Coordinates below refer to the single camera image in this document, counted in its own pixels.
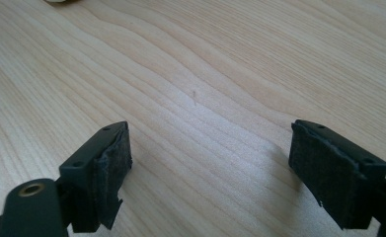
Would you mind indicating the small white object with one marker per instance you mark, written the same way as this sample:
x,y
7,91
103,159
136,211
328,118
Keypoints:
x,y
56,1

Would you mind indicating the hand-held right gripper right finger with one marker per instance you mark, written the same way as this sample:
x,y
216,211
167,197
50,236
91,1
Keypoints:
x,y
332,171

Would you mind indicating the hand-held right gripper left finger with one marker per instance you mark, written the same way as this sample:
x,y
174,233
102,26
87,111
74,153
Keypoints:
x,y
92,177

